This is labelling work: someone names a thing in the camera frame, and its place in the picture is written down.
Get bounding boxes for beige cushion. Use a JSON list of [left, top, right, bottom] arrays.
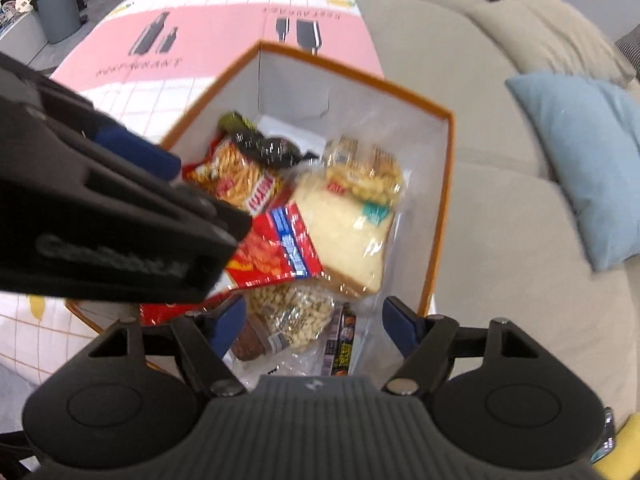
[[466, 0, 636, 88]]

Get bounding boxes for red fries snack bag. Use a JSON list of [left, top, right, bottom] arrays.
[[181, 136, 284, 217]]

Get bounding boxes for beige sofa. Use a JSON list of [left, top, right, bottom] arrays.
[[356, 0, 639, 424]]

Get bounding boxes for smartphone with lit screen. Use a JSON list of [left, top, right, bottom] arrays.
[[590, 406, 616, 464]]

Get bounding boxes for potted green plant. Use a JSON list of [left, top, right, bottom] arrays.
[[32, 0, 82, 44]]

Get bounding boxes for clear bag yellow crisps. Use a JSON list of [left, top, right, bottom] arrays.
[[322, 136, 404, 207]]

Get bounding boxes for black sausage stick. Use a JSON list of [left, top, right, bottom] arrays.
[[321, 302, 357, 377]]

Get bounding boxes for light blue cushion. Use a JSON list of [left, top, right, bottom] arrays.
[[506, 73, 639, 272]]

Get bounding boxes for orange cardboard box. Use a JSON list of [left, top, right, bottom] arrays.
[[64, 40, 458, 351]]

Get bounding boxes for black yellow snack bag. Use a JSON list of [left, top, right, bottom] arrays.
[[218, 110, 320, 170]]

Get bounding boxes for grey cushion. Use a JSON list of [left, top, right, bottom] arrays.
[[615, 25, 640, 75]]

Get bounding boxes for red spicy strip packet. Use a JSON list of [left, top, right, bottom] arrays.
[[139, 203, 322, 326]]

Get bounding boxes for pink white checkered tablecloth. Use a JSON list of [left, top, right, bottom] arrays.
[[1, 0, 382, 384]]

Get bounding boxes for packaged sandwich bread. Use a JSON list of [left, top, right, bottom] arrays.
[[291, 172, 395, 297]]

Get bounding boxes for clear bag of peanuts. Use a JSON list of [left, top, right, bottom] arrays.
[[245, 284, 335, 354]]

